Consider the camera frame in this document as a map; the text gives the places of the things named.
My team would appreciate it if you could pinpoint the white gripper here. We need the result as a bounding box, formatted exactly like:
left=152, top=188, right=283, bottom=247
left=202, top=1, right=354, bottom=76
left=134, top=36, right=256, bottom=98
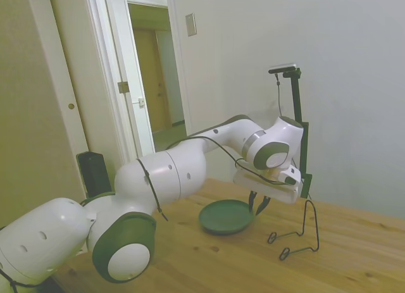
left=232, top=168, right=300, bottom=217

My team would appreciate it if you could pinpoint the green round plate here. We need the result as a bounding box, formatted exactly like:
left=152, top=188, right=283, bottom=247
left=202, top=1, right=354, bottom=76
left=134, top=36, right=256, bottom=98
left=198, top=199, right=256, bottom=237

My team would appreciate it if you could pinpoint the black box speaker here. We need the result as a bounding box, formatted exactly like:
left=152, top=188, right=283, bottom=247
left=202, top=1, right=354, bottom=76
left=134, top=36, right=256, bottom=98
left=77, top=151, right=113, bottom=199

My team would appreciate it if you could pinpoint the white open door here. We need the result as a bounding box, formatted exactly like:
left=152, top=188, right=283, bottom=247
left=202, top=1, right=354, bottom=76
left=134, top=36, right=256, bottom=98
left=103, top=0, right=156, bottom=163

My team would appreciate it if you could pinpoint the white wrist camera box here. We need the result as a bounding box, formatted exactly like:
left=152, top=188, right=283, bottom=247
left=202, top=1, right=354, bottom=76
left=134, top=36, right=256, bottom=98
left=278, top=166, right=302, bottom=187

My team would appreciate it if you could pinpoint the black wire plate rack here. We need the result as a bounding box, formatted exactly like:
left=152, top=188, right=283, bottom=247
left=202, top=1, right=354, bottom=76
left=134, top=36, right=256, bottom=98
left=266, top=200, right=320, bottom=262

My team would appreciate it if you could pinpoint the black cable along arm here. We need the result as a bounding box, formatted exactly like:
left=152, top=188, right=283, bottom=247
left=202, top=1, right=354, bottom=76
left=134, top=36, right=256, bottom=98
left=135, top=135, right=286, bottom=223

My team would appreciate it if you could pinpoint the black camera stand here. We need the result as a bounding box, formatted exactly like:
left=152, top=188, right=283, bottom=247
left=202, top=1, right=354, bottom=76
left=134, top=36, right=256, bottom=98
left=282, top=68, right=315, bottom=201

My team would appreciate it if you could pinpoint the black camera cable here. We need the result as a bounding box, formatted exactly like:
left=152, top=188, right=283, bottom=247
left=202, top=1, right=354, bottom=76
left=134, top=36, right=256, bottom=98
left=274, top=72, right=285, bottom=117

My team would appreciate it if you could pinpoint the grey exterior camera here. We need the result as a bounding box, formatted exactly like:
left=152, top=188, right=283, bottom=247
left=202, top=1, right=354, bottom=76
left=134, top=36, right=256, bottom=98
left=268, top=62, right=299, bottom=75

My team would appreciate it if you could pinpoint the grey wall switch plate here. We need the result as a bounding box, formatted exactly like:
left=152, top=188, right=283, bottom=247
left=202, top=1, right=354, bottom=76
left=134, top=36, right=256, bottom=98
left=185, top=13, right=198, bottom=38

